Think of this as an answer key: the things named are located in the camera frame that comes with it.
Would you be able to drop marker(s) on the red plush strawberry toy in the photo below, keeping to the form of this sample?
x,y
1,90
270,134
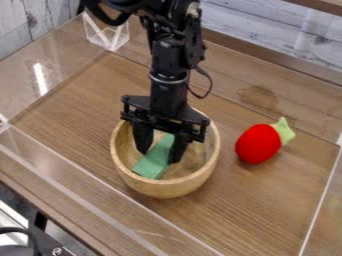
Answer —
x,y
262,140

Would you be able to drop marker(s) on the clear acrylic tray walls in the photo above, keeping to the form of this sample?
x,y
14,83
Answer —
x,y
270,209

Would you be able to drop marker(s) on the black stand at corner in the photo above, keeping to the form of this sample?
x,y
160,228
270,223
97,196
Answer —
x,y
27,241

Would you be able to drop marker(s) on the clear acrylic corner bracket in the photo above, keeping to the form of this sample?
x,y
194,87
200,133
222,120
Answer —
x,y
109,38

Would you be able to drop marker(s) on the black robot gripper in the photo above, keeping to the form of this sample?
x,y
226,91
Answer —
x,y
165,111

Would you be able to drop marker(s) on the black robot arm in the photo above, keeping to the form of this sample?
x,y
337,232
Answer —
x,y
173,23

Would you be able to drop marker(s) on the brown wooden bowl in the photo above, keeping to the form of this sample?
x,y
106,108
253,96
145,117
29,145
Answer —
x,y
184,177

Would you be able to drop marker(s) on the green rectangular block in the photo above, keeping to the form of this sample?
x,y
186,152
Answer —
x,y
154,163

